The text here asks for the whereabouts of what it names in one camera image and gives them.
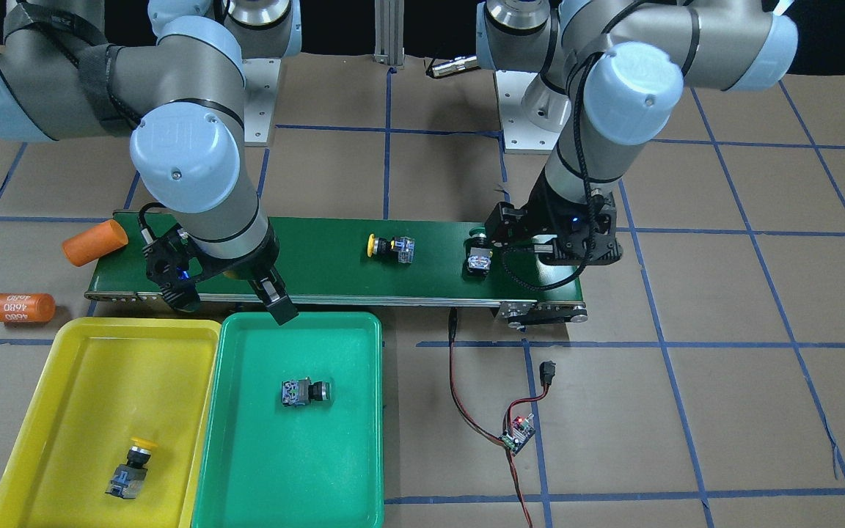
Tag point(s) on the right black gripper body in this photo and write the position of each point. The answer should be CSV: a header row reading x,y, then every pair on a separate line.
x,y
247,262

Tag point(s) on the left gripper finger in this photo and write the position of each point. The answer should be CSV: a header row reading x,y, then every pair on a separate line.
x,y
555,253
508,226

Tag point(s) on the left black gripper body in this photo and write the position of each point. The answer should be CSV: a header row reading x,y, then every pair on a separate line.
x,y
544,217

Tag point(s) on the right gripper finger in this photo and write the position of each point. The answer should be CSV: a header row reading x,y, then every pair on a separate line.
x,y
271,291
180,295

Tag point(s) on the green push button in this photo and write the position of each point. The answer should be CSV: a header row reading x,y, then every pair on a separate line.
x,y
302,392
478,253

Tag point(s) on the plain orange cylinder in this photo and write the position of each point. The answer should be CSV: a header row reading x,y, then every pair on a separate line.
x,y
100,240

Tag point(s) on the yellow push button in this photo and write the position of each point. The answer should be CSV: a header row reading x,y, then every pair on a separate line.
x,y
402,248
129,477

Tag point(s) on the orange cylinder with 4680 print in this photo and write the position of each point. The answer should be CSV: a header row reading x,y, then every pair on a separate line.
x,y
26,307

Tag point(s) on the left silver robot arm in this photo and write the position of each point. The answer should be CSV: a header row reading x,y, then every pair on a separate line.
x,y
623,66

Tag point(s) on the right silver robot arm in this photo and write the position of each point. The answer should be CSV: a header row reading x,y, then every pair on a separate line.
x,y
181,103

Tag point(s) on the green conveyor belt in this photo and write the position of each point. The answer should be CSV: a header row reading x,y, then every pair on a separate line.
x,y
324,262

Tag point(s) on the yellow plastic tray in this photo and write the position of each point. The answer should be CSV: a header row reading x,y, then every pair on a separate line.
x,y
107,380

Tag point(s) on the green plastic tray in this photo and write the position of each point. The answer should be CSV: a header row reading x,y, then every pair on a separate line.
x,y
321,465

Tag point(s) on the small motor controller board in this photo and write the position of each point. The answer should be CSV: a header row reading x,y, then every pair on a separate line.
x,y
518,434

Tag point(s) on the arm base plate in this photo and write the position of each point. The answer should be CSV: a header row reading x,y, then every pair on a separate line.
x,y
261,94
531,113

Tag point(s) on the black inline switch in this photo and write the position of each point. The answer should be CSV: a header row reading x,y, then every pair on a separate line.
x,y
547,371

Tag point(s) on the aluminium frame post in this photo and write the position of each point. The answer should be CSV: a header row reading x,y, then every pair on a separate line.
x,y
389,18

